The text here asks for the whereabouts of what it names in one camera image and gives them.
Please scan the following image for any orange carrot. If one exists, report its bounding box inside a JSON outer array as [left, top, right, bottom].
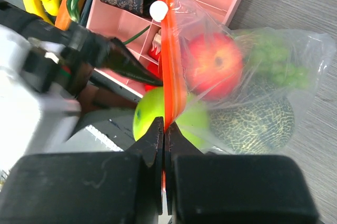
[[55, 0, 71, 30]]

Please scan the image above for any red rolled sock lower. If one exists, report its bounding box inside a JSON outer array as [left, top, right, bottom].
[[144, 62, 164, 93]]

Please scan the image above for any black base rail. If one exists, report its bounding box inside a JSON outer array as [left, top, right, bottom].
[[72, 72, 140, 151]]

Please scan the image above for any red rolled sock upper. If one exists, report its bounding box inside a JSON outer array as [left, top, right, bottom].
[[148, 30, 162, 62]]

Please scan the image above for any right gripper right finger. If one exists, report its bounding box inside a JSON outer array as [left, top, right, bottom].
[[164, 124, 320, 223]]

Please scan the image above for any red rolled sock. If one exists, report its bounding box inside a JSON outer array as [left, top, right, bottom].
[[144, 62, 164, 93], [148, 30, 162, 62]]

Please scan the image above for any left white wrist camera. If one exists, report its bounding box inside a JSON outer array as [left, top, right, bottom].
[[1, 25, 81, 170]]

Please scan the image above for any red pepper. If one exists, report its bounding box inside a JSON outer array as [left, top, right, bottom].
[[182, 33, 243, 101]]

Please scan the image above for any clear zip top bag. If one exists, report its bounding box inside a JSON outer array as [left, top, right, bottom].
[[156, 0, 336, 154]]

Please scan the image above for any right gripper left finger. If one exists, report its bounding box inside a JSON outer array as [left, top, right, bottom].
[[1, 117, 164, 223]]

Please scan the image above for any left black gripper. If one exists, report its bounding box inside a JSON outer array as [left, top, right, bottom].
[[1, 0, 163, 96]]

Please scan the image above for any green apple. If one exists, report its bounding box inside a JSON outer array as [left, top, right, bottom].
[[132, 87, 210, 149]]

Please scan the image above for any yellow banana upper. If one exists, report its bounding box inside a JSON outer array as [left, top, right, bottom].
[[23, 0, 61, 25]]

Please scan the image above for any green grape bunch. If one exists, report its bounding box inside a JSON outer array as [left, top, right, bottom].
[[232, 28, 309, 89]]

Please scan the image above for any pink divided organizer tray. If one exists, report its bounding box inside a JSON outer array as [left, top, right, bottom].
[[85, 0, 256, 98]]

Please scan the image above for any green netted melon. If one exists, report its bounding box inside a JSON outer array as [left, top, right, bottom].
[[209, 80, 295, 154]]

